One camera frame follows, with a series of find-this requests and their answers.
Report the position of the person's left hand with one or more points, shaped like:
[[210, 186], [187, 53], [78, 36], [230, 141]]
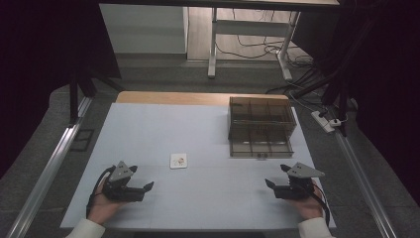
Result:
[[100, 208]]

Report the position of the white metal desk frame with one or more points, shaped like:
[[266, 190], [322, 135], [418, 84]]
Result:
[[251, 28]]

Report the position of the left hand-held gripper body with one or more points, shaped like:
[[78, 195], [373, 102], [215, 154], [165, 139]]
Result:
[[119, 191]]

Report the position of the white power strip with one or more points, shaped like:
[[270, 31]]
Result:
[[323, 121]]

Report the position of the aluminium rail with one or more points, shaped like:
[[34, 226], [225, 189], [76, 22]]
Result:
[[46, 175], [363, 178]]

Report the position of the small white printed card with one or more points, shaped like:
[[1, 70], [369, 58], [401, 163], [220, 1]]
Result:
[[178, 161]]

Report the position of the brown transparent drawer cabinet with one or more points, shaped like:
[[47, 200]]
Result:
[[261, 110]]

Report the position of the black curtain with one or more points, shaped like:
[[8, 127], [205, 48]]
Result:
[[379, 66], [49, 49]]

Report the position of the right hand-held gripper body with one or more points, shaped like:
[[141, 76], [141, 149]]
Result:
[[295, 191]]

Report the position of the brown transparent divided drawer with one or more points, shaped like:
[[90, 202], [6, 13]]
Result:
[[261, 145]]

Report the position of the white table cover sheet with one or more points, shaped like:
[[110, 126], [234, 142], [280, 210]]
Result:
[[198, 132]]

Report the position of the person's right hand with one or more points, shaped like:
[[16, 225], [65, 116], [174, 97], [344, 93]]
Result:
[[308, 208]]

